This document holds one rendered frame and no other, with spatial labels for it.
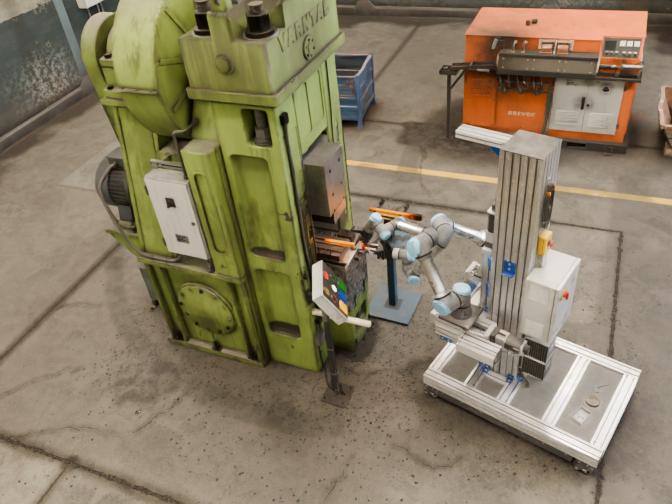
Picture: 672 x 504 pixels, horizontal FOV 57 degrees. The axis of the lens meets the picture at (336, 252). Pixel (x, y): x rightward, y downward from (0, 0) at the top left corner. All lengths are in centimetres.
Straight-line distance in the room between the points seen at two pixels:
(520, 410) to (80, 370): 353
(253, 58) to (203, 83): 40
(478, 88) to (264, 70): 440
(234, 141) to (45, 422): 278
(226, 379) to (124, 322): 128
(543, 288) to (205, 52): 236
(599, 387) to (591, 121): 365
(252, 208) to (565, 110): 437
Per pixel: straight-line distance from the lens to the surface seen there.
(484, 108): 761
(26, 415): 556
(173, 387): 518
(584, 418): 452
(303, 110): 392
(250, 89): 354
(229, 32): 348
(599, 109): 746
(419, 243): 386
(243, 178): 403
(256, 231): 425
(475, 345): 410
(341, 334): 496
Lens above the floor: 377
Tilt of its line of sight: 39 degrees down
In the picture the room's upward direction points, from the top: 7 degrees counter-clockwise
